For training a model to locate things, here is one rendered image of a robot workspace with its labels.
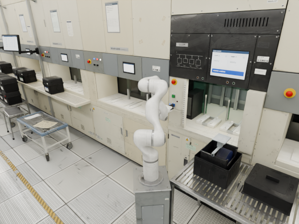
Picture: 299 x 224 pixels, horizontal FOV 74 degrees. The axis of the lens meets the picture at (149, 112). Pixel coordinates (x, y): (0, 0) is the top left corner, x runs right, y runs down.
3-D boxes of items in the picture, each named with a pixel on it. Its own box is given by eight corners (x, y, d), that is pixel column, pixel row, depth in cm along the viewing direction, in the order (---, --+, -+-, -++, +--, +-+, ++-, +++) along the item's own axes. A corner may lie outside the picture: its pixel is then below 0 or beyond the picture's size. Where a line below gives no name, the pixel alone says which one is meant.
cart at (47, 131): (20, 142, 354) (12, 117, 335) (49, 130, 391) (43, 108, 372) (47, 162, 298) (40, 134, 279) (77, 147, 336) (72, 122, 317)
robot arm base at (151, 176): (139, 187, 148) (138, 167, 140) (138, 170, 165) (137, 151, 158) (164, 185, 149) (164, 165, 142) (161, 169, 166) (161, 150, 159)
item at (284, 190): (240, 193, 141) (244, 178, 136) (253, 171, 161) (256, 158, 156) (289, 216, 123) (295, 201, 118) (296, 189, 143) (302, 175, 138)
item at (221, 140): (211, 159, 176) (215, 127, 163) (234, 169, 163) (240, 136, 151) (197, 173, 159) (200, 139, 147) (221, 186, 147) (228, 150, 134)
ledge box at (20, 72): (18, 82, 429) (15, 70, 418) (32, 79, 449) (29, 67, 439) (24, 84, 412) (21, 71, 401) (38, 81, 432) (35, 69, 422)
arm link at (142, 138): (157, 163, 143) (157, 135, 134) (132, 162, 146) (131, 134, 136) (159, 154, 154) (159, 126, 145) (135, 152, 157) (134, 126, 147)
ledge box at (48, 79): (43, 91, 359) (40, 77, 349) (58, 88, 378) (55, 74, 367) (50, 95, 340) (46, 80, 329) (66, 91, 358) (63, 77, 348)
